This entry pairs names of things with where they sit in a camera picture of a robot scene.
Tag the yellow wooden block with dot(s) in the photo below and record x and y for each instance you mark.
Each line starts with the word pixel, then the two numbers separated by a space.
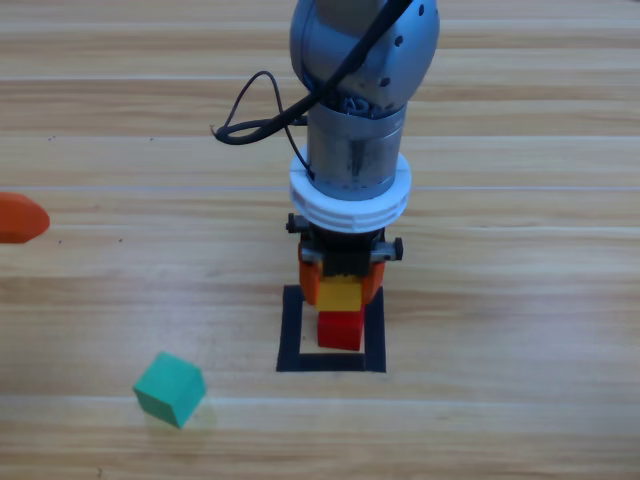
pixel 340 295

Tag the green wooden block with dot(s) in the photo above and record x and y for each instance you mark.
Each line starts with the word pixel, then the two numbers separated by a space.
pixel 167 387

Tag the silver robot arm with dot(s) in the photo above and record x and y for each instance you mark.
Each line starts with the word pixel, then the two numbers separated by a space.
pixel 360 150

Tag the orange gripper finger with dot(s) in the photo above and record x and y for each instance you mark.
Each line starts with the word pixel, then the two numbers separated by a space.
pixel 22 218

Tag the black tape square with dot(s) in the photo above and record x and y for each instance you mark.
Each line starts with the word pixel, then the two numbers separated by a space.
pixel 287 335

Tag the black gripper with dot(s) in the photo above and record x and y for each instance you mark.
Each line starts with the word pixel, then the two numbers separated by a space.
pixel 345 255

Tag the red wooden block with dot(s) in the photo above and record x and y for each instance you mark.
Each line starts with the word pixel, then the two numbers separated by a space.
pixel 340 330

